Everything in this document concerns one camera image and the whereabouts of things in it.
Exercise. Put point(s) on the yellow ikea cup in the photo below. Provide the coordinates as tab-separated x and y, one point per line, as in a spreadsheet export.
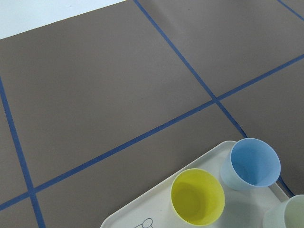
197	197

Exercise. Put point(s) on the blue ikea cup corner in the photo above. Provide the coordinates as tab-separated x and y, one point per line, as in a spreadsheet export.
250	164

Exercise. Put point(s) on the pale green ikea cup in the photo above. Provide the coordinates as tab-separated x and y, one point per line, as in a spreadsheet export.
287	214

